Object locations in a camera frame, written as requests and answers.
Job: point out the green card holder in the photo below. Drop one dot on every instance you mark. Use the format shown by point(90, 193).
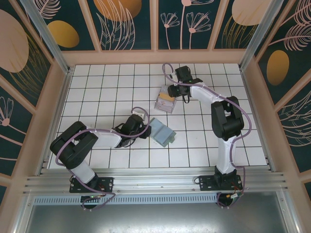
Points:
point(160, 132)

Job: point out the clear bag with orange item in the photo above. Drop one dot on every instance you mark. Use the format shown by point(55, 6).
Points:
point(163, 89)

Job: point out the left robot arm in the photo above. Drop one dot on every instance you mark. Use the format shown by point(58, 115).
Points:
point(73, 145)

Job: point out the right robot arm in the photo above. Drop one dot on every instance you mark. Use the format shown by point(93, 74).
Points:
point(226, 119)

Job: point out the orange card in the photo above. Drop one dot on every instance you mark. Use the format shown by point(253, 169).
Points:
point(166, 97)

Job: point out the white card with pink print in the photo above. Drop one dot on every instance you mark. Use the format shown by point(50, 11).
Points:
point(164, 106)

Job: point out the grey metal sheet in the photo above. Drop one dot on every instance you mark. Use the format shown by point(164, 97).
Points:
point(155, 218)

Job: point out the black electronics board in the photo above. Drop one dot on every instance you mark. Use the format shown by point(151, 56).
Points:
point(234, 197)
point(87, 205)

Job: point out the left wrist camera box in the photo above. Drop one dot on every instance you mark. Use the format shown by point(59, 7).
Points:
point(139, 114)

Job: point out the aluminium mounting rail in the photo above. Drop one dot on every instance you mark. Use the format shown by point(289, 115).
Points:
point(155, 179)

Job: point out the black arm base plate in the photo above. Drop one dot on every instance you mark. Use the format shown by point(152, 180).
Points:
point(206, 185)
point(107, 184)

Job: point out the aluminium frame post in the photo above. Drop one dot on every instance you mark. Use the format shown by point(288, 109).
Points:
point(261, 36)
point(51, 41)

